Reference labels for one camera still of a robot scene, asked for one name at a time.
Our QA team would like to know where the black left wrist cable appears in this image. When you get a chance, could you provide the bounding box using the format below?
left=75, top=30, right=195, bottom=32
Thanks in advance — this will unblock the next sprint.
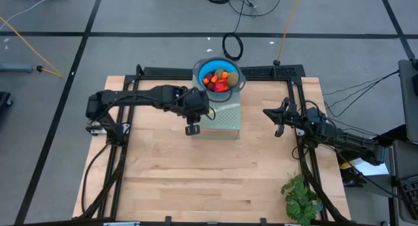
left=205, top=105, right=217, bottom=121

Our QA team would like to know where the thin black cable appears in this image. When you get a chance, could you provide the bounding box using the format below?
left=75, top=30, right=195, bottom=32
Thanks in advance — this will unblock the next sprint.
left=323, top=71, right=401, bottom=118

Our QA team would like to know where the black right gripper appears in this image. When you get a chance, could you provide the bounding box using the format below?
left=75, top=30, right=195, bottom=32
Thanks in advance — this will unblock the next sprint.
left=263, top=97, right=310, bottom=138

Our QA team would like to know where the grey cabinet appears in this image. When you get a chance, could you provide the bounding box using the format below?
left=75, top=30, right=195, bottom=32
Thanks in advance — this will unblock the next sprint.
left=397, top=58, right=418, bottom=144

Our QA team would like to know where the red yellow toy mango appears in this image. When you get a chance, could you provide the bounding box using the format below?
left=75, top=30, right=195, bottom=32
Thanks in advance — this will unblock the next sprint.
left=214, top=78, right=231, bottom=93

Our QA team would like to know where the green artificial leafy plant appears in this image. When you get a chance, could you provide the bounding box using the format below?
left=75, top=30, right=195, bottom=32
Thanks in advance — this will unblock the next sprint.
left=280, top=173, right=324, bottom=226

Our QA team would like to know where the grey keypad device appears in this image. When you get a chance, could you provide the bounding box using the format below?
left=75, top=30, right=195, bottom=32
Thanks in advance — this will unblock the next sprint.
left=391, top=139, right=418, bottom=225

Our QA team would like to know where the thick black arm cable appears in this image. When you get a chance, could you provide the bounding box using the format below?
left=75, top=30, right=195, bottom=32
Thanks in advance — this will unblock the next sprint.
left=80, top=142, right=112, bottom=217

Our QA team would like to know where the grey floor bar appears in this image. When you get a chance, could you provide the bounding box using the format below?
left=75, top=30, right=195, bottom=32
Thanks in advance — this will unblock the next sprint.
left=0, top=63, right=34, bottom=73

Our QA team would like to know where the white sheet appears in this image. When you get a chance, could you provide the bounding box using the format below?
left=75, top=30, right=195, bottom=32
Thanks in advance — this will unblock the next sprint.
left=354, top=157, right=390, bottom=177

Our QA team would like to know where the coiled black floor cable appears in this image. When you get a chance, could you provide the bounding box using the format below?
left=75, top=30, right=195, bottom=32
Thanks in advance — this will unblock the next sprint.
left=221, top=0, right=259, bottom=69

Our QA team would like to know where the black floor object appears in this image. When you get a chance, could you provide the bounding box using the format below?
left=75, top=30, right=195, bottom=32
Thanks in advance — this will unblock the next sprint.
left=0, top=91, right=13, bottom=109

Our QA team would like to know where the white floor cable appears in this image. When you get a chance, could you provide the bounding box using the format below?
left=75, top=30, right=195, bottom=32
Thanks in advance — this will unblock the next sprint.
left=0, top=0, right=56, bottom=23

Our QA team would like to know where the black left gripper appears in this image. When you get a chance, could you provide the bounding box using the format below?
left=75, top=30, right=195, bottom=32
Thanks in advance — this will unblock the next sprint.
left=178, top=87, right=210, bottom=137

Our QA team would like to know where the black support beam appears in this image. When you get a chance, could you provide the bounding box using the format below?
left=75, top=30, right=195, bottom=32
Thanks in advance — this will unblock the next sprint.
left=374, top=123, right=409, bottom=147

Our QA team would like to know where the blue collapsible bowl grey rim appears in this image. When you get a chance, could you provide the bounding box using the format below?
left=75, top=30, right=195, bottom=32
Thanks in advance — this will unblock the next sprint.
left=193, top=57, right=247, bottom=103

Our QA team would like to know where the yellow hanging cable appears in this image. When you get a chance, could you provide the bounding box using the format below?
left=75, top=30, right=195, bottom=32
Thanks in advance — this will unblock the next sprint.
left=0, top=16, right=65, bottom=78
left=273, top=0, right=303, bottom=67

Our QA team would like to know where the pale green perforated metal shelf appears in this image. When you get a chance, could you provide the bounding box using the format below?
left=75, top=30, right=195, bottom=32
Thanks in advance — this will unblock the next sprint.
left=191, top=76, right=242, bottom=141

